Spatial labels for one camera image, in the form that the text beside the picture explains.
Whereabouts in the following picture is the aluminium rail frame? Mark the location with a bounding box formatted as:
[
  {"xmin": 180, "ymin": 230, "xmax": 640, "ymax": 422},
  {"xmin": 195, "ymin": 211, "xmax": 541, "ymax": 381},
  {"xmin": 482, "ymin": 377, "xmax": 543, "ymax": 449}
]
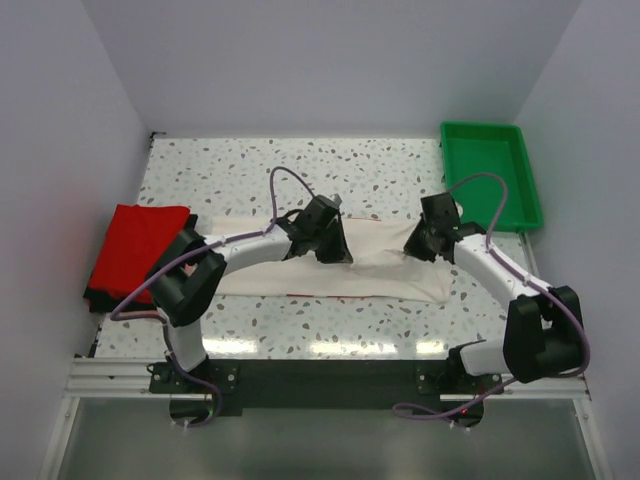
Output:
[{"xmin": 37, "ymin": 239, "xmax": 616, "ymax": 480}]

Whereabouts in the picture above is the green plastic tray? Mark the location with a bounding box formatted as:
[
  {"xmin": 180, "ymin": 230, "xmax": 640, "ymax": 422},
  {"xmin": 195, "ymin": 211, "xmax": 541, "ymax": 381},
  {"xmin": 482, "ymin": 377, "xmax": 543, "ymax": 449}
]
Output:
[{"xmin": 440, "ymin": 121, "xmax": 544, "ymax": 233}]

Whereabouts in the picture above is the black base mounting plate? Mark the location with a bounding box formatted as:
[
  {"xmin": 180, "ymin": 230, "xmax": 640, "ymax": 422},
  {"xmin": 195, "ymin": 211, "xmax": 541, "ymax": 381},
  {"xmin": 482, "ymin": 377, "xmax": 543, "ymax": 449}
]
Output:
[{"xmin": 147, "ymin": 360, "xmax": 504, "ymax": 427}]

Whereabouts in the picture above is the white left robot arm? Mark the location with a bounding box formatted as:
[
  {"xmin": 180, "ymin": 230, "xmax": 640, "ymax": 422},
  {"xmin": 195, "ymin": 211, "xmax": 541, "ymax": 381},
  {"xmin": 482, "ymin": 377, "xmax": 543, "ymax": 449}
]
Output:
[{"xmin": 146, "ymin": 195, "xmax": 353, "ymax": 396}]

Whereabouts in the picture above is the white t shirt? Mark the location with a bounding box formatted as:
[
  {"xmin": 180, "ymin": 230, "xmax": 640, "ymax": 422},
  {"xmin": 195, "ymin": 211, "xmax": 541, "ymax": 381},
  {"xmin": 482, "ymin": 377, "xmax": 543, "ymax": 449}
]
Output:
[{"xmin": 216, "ymin": 219, "xmax": 453, "ymax": 304}]

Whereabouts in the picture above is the red folded t shirt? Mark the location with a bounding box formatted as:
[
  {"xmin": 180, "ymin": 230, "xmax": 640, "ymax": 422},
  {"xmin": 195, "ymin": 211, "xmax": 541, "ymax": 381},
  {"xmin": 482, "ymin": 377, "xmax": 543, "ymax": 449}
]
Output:
[{"xmin": 84, "ymin": 203, "xmax": 192, "ymax": 304}]

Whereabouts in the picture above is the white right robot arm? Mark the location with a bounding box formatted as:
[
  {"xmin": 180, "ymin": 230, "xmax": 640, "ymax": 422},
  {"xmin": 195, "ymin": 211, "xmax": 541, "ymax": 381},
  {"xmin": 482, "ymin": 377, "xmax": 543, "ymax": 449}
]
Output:
[{"xmin": 404, "ymin": 193, "xmax": 590, "ymax": 393}]

